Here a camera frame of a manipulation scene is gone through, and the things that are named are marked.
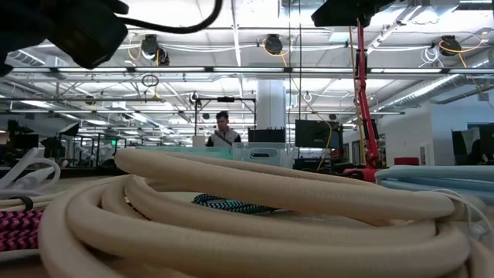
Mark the clear plastic bin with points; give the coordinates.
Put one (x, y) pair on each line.
(262, 154)

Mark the white square column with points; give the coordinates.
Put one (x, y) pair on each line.
(271, 104)

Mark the black equipment box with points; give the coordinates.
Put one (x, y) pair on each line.
(266, 136)

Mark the black background monitor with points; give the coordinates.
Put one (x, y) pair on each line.
(316, 133)

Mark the green translucent plastic bin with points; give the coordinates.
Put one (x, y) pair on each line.
(181, 152)

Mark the long ceiling light bar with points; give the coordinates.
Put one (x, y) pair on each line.
(247, 70)

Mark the black camera rig frame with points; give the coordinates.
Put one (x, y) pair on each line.
(225, 99)

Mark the red desk lamp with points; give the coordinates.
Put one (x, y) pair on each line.
(362, 85)

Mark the person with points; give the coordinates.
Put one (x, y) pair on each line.
(223, 137)

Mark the red container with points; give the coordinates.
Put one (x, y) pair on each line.
(406, 161)

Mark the silver ventilation duct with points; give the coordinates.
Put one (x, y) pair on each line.
(432, 87)

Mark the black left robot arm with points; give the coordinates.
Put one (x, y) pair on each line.
(19, 31)

